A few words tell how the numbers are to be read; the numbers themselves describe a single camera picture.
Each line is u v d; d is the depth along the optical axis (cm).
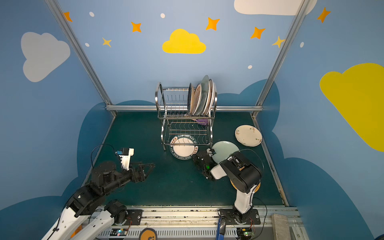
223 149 96
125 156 60
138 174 59
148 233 71
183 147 97
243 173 50
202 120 112
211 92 74
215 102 77
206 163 75
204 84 81
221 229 67
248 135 108
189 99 88
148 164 63
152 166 65
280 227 70
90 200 47
